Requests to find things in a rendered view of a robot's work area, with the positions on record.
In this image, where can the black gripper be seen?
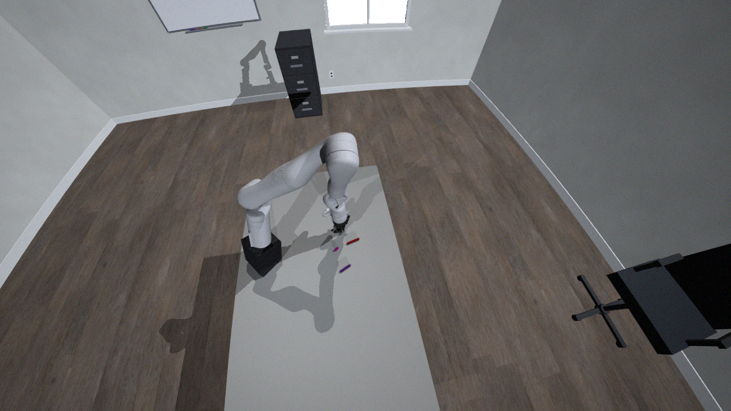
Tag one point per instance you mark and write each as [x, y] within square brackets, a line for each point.
[340, 227]

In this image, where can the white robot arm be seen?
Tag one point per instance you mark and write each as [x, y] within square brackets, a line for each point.
[342, 161]

